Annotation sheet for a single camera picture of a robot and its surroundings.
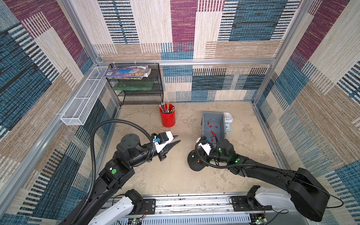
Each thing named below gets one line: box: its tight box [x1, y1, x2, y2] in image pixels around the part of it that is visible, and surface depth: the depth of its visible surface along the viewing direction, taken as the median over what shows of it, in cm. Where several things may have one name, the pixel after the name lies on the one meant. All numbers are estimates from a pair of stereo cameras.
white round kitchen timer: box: [221, 111, 233, 124], surface depth 110 cm
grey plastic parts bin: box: [201, 111, 227, 143], surface depth 107 cm
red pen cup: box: [159, 103, 176, 128], surface depth 103 cm
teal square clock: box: [225, 122, 233, 133], surface depth 104 cm
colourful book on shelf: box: [102, 65, 152, 80], surface depth 83 cm
